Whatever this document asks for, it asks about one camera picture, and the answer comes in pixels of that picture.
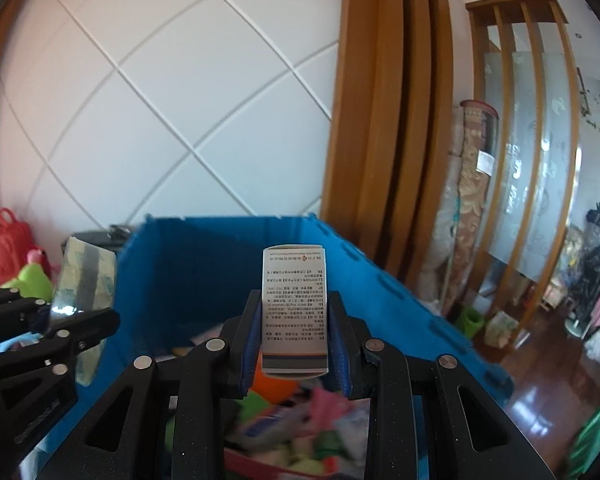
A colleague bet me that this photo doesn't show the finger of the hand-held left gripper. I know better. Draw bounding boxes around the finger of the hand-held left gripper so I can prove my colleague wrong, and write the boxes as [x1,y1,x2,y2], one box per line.
[0,287,52,347]
[0,307,122,468]

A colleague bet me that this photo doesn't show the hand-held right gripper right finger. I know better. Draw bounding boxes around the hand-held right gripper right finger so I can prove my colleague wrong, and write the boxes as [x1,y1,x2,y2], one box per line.
[327,291,556,480]

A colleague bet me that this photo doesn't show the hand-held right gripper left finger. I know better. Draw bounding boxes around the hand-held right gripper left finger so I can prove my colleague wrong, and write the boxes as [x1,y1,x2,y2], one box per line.
[37,289,266,480]

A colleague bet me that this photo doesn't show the white printed medicine box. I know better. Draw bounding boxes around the white printed medicine box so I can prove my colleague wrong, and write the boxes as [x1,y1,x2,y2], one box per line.
[261,244,329,378]

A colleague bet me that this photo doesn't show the plastic-wrapped tissue pack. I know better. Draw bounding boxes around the plastic-wrapped tissue pack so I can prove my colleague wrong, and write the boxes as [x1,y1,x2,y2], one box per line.
[50,235,118,387]

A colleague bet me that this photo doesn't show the blue plastic storage bin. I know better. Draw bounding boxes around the blue plastic storage bin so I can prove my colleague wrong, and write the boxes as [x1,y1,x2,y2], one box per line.
[20,215,516,480]

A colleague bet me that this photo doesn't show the green and white plush toy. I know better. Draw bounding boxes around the green and white plush toy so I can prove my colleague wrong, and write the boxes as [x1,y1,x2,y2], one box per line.
[1,260,56,303]

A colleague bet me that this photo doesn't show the pink soft item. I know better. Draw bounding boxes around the pink soft item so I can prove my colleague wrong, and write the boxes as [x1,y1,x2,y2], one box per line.
[310,385,352,427]

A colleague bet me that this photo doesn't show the red bear-embossed bag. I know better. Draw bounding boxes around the red bear-embossed bag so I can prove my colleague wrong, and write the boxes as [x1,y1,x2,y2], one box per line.
[0,208,36,288]

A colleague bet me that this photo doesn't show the orange soft item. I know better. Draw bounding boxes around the orange soft item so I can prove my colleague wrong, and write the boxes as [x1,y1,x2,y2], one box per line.
[251,374,302,407]

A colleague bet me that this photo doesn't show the dark grey box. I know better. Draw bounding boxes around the dark grey box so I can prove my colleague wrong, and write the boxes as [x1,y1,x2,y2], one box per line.
[62,225,141,261]

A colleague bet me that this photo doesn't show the green plastic bucket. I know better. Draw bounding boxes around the green plastic bucket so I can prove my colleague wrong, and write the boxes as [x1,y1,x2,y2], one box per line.
[457,307,484,339]

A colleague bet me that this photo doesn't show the plastic-wrapped rolled carpet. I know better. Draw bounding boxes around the plastic-wrapped rolled carpet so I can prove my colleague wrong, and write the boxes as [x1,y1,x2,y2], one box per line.
[432,125,468,317]

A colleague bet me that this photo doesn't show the white plastic bag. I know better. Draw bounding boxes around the white plastic bag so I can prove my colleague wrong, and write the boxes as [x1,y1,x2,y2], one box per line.
[482,310,521,349]

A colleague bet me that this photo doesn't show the patterned rolled carpet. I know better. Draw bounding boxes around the patterned rolled carpet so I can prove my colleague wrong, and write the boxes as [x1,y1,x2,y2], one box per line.
[454,100,501,311]

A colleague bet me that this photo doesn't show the wooden partition with frosted glass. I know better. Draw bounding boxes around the wooden partition with frosted glass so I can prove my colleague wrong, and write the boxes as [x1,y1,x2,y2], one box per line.
[465,0,587,332]

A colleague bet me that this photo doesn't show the hanging dark clothes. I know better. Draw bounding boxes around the hanging dark clothes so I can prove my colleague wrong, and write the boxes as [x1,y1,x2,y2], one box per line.
[575,204,600,328]

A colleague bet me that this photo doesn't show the green cloth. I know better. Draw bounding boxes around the green cloth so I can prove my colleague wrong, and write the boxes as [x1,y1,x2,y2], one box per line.
[567,385,600,480]

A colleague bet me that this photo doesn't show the wooden door frame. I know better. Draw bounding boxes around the wooden door frame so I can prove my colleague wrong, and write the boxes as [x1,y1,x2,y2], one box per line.
[320,0,456,311]

